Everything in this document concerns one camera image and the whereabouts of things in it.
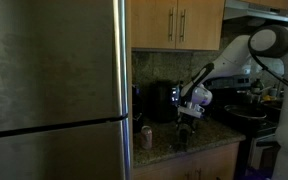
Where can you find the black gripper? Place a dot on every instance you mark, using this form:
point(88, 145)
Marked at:
point(186, 120)

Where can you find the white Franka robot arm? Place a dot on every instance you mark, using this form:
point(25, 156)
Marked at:
point(230, 60)

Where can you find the round dark green bottle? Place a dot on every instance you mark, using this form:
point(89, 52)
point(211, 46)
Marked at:
point(257, 86)

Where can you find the wooden base cabinet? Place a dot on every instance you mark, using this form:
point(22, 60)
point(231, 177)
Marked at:
point(190, 163)

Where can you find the pink soda can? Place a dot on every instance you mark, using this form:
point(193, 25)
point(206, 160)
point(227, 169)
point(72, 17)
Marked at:
point(146, 137)

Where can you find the black coffee maker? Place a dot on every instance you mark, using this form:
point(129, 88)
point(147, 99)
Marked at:
point(137, 111)
point(160, 100)

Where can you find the black kitchen stove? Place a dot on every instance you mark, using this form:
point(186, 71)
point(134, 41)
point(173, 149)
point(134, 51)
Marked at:
point(230, 100)

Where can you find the black frying pan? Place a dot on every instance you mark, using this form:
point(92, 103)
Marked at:
point(245, 112)

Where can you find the small white cup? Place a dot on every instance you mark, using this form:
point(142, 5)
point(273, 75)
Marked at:
point(273, 92)

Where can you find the range hood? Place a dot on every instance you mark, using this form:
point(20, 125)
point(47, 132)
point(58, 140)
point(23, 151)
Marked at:
point(250, 15)

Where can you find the stainless steel refrigerator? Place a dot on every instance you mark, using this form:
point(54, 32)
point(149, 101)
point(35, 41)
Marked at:
point(50, 83)

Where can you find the wooden cabinet above hood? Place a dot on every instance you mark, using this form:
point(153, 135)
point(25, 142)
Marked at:
point(267, 3)

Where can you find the wooden wall cabinet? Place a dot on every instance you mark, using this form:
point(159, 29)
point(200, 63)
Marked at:
point(157, 23)

